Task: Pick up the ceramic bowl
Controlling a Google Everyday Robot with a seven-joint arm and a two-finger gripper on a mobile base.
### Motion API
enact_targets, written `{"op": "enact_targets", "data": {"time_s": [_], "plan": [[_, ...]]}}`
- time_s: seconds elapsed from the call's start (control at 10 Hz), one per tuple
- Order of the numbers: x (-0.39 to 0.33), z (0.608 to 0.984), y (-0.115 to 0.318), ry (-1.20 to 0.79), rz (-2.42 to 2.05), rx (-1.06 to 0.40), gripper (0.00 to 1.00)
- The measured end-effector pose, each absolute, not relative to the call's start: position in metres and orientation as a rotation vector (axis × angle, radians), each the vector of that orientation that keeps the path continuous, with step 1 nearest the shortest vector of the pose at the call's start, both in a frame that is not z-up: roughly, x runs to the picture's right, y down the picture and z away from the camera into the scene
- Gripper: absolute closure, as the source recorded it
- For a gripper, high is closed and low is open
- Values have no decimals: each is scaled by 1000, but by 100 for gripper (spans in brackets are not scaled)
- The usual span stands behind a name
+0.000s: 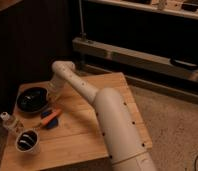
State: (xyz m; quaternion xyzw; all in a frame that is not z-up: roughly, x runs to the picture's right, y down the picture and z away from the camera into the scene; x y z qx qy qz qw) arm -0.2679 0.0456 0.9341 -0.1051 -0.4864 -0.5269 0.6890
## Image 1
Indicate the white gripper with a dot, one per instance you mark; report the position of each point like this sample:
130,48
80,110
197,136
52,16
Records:
54,88

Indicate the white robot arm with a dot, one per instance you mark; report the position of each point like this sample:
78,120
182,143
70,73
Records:
122,139

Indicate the black ceramic bowl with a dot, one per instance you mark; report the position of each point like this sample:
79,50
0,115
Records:
32,99

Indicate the blue sponge block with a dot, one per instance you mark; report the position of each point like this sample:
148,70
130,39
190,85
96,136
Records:
53,123

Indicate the wooden table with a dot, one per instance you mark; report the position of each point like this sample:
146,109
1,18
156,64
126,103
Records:
77,137

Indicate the clear plastic bottle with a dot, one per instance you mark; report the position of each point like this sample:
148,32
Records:
11,123

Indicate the white cup with dark contents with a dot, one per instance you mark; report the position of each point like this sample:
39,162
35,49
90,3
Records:
27,142

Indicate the metal vertical pole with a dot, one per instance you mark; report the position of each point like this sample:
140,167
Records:
83,34

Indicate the orange handled tool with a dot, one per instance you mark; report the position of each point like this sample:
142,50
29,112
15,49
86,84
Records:
47,119

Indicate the black handle on shelf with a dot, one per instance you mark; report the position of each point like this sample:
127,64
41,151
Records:
183,65

